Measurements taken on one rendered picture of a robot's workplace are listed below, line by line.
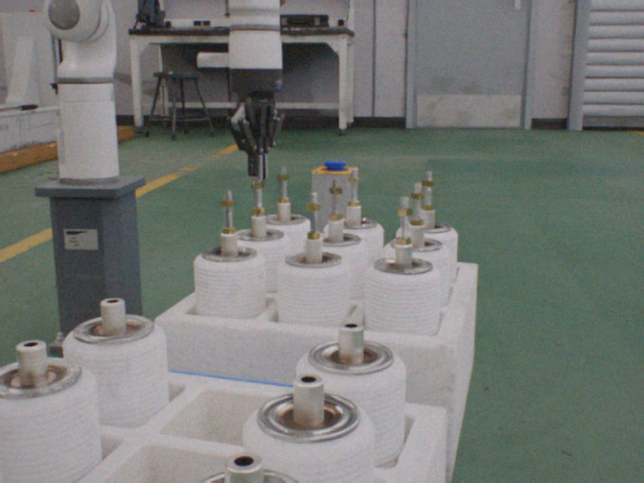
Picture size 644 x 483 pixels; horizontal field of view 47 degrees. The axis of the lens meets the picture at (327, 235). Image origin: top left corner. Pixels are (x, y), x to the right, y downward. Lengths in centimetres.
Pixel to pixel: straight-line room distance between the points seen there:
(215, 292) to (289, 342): 12
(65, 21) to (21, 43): 346
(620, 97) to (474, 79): 113
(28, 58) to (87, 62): 338
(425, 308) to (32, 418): 49
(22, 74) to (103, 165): 337
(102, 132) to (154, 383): 68
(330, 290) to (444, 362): 17
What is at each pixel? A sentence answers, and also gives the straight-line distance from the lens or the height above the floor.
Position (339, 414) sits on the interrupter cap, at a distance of 56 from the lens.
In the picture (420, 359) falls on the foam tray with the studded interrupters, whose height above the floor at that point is 16.
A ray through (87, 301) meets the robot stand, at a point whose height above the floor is 10.
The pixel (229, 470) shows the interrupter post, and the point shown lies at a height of 28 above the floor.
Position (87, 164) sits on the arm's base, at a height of 34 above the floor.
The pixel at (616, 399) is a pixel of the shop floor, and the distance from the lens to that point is 125.
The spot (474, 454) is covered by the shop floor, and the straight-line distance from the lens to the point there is 104.
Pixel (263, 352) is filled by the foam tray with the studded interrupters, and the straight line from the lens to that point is 95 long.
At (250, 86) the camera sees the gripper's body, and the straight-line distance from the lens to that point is 106.
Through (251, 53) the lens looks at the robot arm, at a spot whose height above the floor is 52.
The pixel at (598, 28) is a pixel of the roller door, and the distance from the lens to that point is 628.
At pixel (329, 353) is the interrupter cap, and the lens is 67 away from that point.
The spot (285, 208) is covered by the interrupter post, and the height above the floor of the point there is 27.
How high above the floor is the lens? 50
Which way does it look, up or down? 13 degrees down
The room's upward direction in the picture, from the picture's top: straight up
